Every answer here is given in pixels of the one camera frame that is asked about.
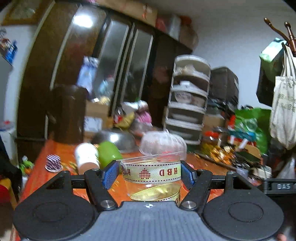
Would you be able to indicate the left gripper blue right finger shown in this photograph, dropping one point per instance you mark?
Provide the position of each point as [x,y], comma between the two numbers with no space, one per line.
[198,183]

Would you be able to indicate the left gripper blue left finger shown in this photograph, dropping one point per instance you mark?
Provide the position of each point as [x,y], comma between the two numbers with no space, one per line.
[98,182]

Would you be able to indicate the clear cup with HBD ribbon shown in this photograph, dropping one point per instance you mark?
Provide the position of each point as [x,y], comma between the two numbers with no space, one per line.
[153,177]

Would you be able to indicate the white paper cup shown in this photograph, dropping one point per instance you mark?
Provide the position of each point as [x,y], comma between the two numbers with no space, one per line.
[86,157]

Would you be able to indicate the green plastic cup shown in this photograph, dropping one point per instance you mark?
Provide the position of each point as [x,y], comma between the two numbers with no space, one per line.
[108,152]

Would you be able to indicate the tray of dried peels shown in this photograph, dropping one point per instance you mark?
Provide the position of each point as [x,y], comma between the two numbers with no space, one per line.
[223,157]

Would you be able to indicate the glass jar red lid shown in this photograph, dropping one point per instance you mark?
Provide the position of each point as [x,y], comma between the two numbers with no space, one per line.
[209,140]

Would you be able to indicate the steel colander bowl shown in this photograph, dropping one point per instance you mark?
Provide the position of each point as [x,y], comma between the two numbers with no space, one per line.
[124,141]

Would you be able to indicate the purple dotted cupcake liner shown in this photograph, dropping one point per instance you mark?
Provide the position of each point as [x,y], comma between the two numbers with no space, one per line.
[53,164]

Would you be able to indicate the white mesh food cover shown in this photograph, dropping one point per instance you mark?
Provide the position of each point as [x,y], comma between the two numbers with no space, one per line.
[160,142]

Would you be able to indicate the red patterned tablecloth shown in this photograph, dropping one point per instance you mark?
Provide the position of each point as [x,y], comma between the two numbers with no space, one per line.
[61,210]

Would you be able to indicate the beige tote bag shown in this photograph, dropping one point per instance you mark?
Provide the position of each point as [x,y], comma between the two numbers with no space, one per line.
[282,118]

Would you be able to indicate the green shopping bag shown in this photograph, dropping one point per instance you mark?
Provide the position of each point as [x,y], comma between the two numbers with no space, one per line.
[255,120]

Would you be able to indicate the cardboard box with label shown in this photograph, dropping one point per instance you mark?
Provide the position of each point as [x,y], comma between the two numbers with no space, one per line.
[96,117]

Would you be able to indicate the brown plastic pitcher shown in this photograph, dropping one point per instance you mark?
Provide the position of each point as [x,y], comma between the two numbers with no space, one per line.
[66,113]

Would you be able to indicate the white tiered dish rack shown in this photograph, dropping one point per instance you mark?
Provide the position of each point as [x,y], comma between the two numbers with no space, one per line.
[188,98]

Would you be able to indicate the blue snack bag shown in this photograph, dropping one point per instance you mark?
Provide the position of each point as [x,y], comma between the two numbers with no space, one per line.
[87,73]

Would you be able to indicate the dark wooden cabinet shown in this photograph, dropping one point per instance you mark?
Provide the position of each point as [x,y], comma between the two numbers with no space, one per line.
[135,63]

